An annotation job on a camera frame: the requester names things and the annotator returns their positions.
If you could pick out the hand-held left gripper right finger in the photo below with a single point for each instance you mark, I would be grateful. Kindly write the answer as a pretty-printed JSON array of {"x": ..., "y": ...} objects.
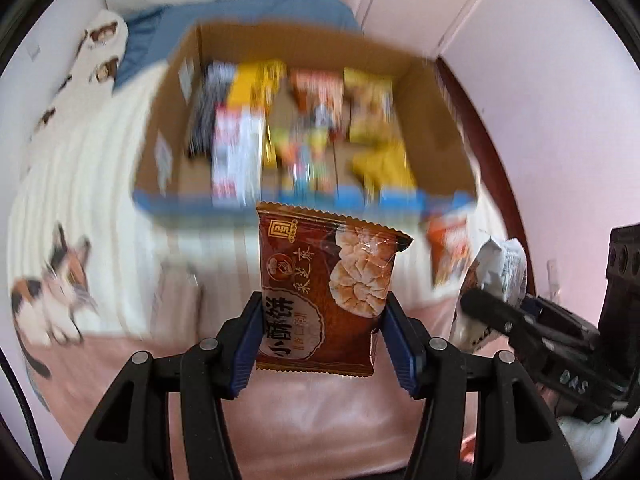
[{"x": 400, "y": 350}]

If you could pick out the white grey snack packet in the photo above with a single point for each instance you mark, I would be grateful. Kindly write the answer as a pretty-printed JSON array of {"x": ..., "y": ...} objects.
[{"x": 492, "y": 265}]

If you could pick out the cat-print blanket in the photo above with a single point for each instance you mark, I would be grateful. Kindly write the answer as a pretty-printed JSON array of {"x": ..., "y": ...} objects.
[{"x": 90, "y": 195}]

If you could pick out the orange panda snack packet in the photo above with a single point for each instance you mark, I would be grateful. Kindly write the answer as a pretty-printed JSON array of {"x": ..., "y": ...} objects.
[
  {"x": 447, "y": 250},
  {"x": 317, "y": 97}
]

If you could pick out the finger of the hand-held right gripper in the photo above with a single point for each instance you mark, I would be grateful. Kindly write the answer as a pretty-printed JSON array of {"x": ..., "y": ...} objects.
[
  {"x": 532, "y": 306},
  {"x": 492, "y": 310}
]

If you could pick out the red white snack packet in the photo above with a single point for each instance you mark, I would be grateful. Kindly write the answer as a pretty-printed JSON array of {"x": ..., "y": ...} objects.
[{"x": 235, "y": 155}]

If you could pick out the blue bed sheet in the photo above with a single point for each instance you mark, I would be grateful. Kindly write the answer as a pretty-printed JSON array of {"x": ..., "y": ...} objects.
[{"x": 160, "y": 35}]

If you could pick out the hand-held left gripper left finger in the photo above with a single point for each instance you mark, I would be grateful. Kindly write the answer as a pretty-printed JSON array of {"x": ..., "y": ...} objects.
[{"x": 247, "y": 347}]

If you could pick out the white bear-print pillow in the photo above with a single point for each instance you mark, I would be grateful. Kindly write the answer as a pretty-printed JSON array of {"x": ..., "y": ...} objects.
[{"x": 100, "y": 45}]

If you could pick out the person's right forearm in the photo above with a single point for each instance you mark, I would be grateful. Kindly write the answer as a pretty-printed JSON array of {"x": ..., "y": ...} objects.
[{"x": 587, "y": 450}]

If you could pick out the plain yellow snack packet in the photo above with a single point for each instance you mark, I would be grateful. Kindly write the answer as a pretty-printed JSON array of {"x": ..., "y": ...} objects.
[{"x": 385, "y": 170}]

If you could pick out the yellow photo-print snack packet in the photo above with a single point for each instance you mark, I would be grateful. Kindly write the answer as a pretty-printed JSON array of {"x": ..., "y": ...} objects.
[{"x": 369, "y": 105}]

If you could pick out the cardboard box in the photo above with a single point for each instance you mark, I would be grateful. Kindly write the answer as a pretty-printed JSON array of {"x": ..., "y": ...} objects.
[{"x": 440, "y": 125}]

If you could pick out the brown pastry packet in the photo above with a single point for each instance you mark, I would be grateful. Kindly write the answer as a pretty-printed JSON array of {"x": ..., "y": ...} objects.
[{"x": 320, "y": 300}]

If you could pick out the assorted snack packets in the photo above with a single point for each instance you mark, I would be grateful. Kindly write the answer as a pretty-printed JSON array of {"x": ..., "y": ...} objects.
[{"x": 250, "y": 85}]

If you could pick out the colourful candy packet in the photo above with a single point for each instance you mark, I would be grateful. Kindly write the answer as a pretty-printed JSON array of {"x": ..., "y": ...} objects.
[{"x": 305, "y": 160}]

